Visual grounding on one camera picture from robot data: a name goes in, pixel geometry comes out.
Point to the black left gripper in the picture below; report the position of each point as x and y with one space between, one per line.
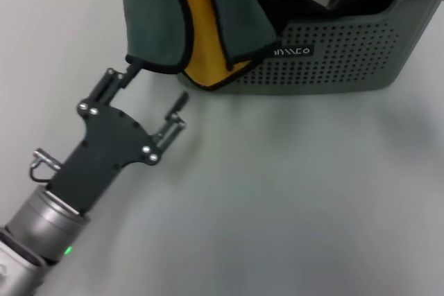
104 143

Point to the yellow and green towel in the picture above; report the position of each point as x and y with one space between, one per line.
156 15

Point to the green perforated plastic storage box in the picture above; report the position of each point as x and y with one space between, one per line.
329 67

